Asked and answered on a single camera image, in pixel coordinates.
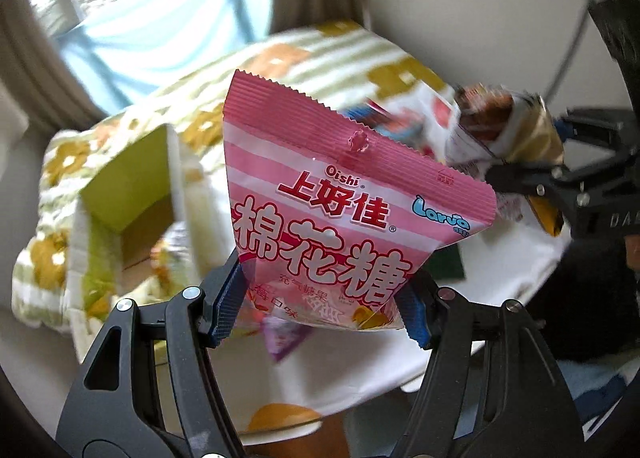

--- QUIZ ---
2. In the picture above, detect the floral striped quilt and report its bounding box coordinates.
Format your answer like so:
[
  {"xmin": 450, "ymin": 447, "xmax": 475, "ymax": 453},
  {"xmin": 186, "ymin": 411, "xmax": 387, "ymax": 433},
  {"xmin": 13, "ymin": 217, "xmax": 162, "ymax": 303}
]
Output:
[{"xmin": 12, "ymin": 21, "xmax": 451, "ymax": 339}]

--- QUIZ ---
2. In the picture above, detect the white persimmon print paper bag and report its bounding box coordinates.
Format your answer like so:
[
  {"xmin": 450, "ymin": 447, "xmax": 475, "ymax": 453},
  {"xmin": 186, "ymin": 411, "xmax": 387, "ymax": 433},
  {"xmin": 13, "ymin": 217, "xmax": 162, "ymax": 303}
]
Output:
[{"xmin": 75, "ymin": 83, "xmax": 571, "ymax": 439}]

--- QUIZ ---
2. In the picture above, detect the green and white cardboard box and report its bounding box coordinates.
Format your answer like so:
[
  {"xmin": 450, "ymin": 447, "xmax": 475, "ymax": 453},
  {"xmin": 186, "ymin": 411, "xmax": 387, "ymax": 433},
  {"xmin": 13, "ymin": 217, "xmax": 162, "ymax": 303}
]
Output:
[{"xmin": 70, "ymin": 123, "xmax": 211, "ymax": 319}]

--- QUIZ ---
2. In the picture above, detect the dark green packet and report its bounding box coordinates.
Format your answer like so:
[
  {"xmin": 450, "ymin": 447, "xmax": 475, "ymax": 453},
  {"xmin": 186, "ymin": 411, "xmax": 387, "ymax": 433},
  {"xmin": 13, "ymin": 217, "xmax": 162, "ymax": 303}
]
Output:
[{"xmin": 424, "ymin": 243, "xmax": 468, "ymax": 281}]

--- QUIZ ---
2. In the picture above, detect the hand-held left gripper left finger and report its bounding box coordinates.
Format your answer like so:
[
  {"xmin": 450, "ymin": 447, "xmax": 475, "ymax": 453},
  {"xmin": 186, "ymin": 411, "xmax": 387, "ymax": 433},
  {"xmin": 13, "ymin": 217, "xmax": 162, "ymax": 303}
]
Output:
[{"xmin": 55, "ymin": 248, "xmax": 246, "ymax": 458}]

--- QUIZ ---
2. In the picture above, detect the dark cloth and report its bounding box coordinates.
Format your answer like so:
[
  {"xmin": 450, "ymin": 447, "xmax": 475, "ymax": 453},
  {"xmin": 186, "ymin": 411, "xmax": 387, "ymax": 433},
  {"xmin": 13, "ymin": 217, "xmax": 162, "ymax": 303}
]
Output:
[{"xmin": 525, "ymin": 238, "xmax": 640, "ymax": 364}]

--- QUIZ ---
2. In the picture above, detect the black cable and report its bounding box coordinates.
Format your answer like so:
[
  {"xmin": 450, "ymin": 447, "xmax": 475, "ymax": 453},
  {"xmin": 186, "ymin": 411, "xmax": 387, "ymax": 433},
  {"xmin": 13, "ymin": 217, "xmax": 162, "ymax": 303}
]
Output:
[{"xmin": 547, "ymin": 0, "xmax": 631, "ymax": 104}]

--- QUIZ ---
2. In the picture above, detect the white and gold snack packet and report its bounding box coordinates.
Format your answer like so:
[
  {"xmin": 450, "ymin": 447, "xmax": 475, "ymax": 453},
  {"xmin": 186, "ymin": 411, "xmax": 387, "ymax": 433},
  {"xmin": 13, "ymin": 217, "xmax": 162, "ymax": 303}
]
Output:
[{"xmin": 442, "ymin": 86, "xmax": 567, "ymax": 239}]

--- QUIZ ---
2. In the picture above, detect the pile of snack packets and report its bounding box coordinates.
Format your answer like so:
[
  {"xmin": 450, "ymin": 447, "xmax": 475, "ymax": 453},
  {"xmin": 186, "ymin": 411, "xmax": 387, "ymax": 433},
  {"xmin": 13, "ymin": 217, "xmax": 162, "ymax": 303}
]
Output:
[{"xmin": 340, "ymin": 88, "xmax": 461, "ymax": 159}]

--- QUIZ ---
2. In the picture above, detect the pink marshmallow packet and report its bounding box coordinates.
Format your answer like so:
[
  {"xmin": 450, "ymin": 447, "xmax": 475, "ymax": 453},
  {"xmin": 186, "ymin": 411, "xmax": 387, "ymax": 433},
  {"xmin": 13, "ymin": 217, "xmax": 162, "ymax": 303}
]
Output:
[{"xmin": 222, "ymin": 69, "xmax": 497, "ymax": 334}]

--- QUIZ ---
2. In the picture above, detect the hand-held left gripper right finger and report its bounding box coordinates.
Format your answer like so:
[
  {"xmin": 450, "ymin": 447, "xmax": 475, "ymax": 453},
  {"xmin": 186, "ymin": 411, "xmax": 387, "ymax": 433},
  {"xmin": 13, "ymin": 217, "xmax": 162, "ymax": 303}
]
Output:
[{"xmin": 390, "ymin": 268, "xmax": 588, "ymax": 458}]

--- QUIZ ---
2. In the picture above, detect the light blue cloth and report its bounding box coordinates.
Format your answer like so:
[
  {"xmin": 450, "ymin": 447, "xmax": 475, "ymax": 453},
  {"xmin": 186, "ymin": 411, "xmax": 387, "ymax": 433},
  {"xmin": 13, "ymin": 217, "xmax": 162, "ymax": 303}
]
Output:
[{"xmin": 55, "ymin": 0, "xmax": 281, "ymax": 114}]

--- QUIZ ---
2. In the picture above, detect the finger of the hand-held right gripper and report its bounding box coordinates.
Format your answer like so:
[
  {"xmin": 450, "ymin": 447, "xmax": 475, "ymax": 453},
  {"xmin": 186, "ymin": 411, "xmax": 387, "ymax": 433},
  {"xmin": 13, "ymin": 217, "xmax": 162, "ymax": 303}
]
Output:
[
  {"xmin": 552, "ymin": 108, "xmax": 640, "ymax": 174},
  {"xmin": 484, "ymin": 162, "xmax": 576, "ymax": 206}
]

